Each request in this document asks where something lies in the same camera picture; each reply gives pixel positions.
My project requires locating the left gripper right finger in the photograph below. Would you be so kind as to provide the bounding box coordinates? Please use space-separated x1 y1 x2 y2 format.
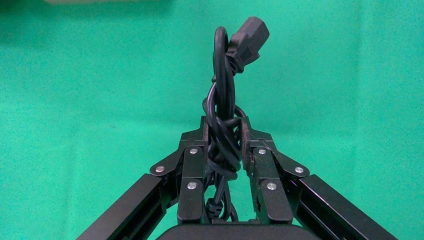
240 116 398 240

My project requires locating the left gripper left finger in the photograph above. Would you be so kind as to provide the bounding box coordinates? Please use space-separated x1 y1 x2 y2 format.
76 115 210 240

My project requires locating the thick black power cable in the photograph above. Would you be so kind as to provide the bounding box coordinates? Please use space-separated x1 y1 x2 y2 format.
202 16 271 223

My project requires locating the green table cloth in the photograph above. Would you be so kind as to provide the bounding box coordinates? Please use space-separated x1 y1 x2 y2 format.
0 0 424 240

